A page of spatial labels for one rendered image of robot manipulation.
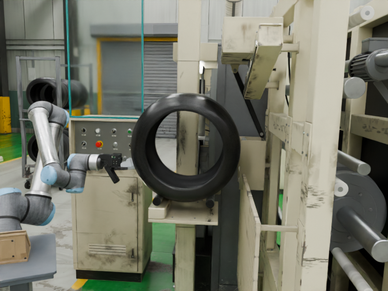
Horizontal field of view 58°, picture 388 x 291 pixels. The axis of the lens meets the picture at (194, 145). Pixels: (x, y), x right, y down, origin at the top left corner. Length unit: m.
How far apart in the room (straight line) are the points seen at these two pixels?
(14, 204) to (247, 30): 1.48
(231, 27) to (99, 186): 1.66
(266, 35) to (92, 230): 2.00
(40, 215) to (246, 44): 1.47
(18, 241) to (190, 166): 1.02
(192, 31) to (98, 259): 1.83
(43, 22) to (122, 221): 10.67
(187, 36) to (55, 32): 10.65
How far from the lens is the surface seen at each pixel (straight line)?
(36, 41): 12.95
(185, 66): 2.14
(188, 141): 2.15
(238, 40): 1.53
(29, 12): 13.19
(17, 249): 2.05
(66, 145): 5.50
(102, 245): 2.88
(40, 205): 2.21
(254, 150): 2.09
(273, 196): 2.19
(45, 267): 1.98
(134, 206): 2.70
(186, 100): 1.76
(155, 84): 11.31
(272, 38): 1.44
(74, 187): 1.97
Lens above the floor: 1.47
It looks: 9 degrees down
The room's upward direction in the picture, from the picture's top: 1 degrees clockwise
